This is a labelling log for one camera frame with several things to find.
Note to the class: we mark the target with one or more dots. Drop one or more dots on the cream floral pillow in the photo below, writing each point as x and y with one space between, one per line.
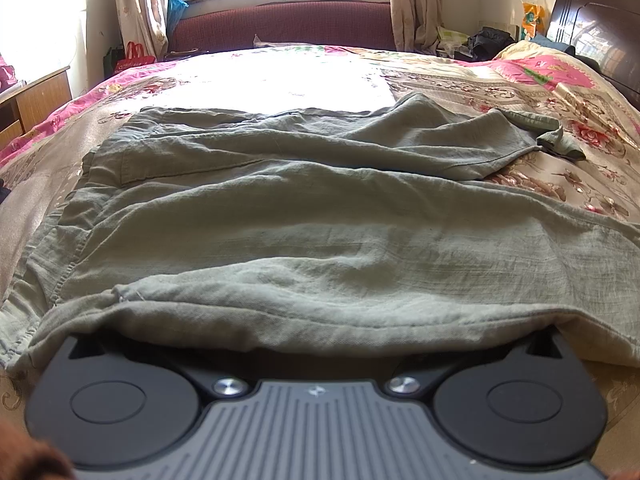
530 52

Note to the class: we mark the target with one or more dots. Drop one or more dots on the dark wooden headboard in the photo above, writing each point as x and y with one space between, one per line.
595 25

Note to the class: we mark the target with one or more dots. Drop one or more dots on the pink cloth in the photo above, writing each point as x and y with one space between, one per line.
6 72

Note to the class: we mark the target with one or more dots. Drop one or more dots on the wooden nightstand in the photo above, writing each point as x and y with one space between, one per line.
30 102

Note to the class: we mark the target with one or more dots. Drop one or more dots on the red shopping bag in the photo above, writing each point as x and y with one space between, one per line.
134 56

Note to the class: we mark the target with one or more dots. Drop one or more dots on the dark clothes pile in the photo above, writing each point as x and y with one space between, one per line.
487 40

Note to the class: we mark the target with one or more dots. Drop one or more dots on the grey-green linen pants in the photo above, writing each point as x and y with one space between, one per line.
310 220

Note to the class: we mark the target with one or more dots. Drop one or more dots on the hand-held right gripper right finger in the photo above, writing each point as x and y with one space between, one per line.
404 385

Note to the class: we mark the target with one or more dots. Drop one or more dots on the floral pink bedspread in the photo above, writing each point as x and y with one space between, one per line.
280 75

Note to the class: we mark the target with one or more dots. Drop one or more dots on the orange yellow plastic bag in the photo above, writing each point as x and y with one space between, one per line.
532 17

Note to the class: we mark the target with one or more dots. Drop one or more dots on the blue plastic bag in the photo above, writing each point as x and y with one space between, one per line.
176 10

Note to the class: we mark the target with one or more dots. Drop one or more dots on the beige floral curtain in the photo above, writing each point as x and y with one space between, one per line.
140 5
412 0

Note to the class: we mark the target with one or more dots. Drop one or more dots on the dark green bag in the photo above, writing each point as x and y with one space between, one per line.
111 62

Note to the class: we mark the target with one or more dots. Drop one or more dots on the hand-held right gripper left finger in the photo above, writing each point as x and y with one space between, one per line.
227 386

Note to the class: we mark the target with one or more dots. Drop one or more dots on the brown fuzzy cloth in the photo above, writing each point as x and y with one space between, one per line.
25 455

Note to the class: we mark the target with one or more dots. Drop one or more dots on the maroon upholstered sofa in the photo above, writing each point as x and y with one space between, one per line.
280 25

